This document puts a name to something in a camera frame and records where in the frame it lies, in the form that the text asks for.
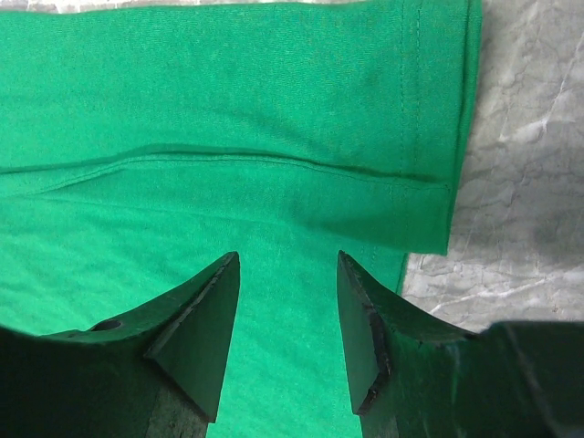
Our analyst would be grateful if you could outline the green t-shirt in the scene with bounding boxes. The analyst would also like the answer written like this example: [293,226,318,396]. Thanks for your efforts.
[1,1,482,437]

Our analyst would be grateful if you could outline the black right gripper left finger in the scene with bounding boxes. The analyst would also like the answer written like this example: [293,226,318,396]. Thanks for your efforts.
[1,252,240,437]

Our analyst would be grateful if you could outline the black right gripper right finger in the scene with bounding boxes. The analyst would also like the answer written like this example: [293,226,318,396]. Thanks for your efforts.
[337,253,583,437]

